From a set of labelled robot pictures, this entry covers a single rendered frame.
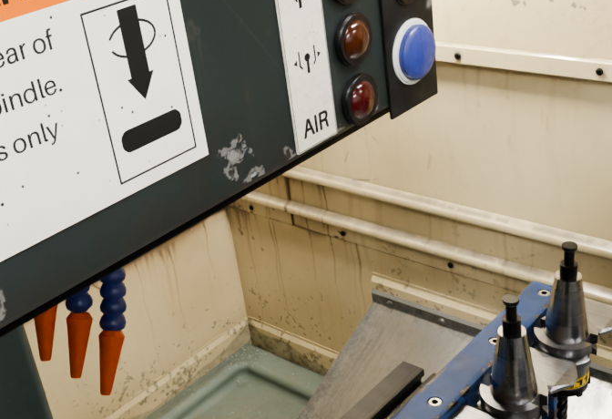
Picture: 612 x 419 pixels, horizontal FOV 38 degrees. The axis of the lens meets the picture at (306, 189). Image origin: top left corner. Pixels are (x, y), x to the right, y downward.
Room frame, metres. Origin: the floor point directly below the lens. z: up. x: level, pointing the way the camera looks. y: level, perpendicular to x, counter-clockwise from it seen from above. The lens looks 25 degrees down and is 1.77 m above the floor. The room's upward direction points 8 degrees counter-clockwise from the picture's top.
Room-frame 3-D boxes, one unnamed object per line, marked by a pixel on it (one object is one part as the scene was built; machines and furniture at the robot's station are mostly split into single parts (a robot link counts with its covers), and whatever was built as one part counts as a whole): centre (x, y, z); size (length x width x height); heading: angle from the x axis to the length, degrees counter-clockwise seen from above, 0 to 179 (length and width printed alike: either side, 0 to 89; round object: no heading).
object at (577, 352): (0.74, -0.24, 1.21); 0.06 x 0.06 x 0.03
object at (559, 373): (0.70, -0.21, 1.21); 0.07 x 0.05 x 0.01; 46
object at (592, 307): (0.78, -0.28, 1.21); 0.07 x 0.05 x 0.01; 46
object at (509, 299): (0.66, -0.17, 1.31); 0.02 x 0.02 x 0.03
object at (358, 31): (0.43, -0.03, 1.65); 0.02 x 0.01 x 0.02; 136
